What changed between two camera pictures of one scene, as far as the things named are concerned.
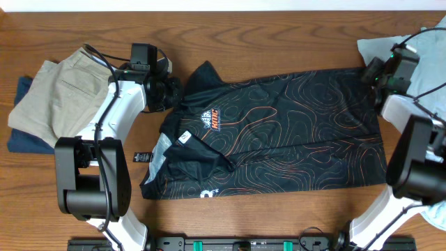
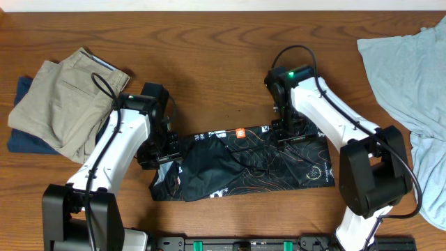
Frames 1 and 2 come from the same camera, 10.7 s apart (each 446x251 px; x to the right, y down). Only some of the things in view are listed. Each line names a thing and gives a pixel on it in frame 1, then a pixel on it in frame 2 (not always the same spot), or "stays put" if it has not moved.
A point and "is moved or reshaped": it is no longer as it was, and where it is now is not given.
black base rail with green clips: (251, 244) stays put
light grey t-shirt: (428, 79) stays put
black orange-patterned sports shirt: (318, 130) is moved or reshaped
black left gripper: (178, 91) to (174, 152)
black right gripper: (377, 66) to (311, 132)
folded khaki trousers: (63, 99) stays put
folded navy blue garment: (17, 141) stays put
